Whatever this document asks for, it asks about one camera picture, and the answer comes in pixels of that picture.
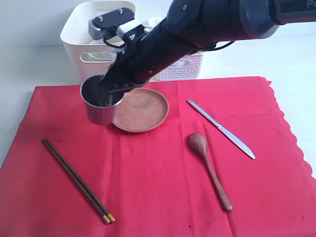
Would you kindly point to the red table cloth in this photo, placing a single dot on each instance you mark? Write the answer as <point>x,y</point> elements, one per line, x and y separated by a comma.
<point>66,177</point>

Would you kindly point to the dark brown chopstick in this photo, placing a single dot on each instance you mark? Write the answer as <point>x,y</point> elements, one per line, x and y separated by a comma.
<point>79,181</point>
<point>75,182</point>

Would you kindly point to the white perforated plastic basket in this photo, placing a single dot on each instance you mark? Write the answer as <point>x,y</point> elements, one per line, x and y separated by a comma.
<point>188,67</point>

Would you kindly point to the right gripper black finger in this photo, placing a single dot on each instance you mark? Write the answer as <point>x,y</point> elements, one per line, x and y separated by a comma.
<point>122,88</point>
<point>108,83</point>

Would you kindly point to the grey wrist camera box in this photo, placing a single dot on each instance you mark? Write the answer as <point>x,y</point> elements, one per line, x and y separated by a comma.
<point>115,23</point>

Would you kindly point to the stainless steel cup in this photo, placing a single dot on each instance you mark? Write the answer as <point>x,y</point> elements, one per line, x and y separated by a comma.
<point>100,108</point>

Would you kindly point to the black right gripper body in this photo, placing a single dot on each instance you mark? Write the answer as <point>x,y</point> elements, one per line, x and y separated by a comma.
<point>149,56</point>

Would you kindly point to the white ceramic bowl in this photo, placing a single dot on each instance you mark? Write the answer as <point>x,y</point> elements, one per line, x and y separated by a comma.
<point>108,54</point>

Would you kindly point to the silver table knife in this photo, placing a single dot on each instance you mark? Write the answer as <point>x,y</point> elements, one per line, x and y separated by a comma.
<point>233,138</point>

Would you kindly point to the cream plastic tub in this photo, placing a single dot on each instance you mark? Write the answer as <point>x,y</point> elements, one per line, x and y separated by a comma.
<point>76,39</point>

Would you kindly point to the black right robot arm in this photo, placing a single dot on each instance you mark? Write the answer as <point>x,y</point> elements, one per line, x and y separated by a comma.
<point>198,25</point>

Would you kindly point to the brown wooden spoon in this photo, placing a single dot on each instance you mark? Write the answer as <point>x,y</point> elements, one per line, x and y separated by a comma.
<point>198,143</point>

